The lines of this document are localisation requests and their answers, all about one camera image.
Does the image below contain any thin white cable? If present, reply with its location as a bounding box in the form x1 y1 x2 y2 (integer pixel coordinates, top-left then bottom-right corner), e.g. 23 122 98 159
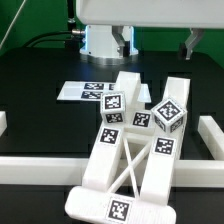
0 0 28 51

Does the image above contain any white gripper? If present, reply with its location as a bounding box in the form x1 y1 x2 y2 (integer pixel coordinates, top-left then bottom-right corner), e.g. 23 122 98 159
76 0 224 60

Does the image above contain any black vertical pole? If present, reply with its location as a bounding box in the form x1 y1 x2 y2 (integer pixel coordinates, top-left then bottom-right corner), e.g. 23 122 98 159
67 0 76 30

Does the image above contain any white tagged cube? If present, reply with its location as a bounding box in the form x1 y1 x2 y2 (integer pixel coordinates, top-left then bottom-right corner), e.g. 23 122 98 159
151 97 187 134
100 92 126 124

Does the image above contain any white U-shaped obstacle wall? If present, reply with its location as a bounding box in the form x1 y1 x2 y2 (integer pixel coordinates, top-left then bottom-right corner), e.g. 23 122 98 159
0 116 224 192

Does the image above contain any white chair back frame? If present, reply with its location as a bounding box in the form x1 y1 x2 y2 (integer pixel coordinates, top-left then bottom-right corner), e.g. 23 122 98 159
65 106 186 224

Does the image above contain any white marker base plate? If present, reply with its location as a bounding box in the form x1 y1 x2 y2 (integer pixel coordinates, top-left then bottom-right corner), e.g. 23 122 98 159
56 80 152 104

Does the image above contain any black cable with connector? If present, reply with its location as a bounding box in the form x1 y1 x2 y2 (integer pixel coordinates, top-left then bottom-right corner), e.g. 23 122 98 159
23 28 87 48

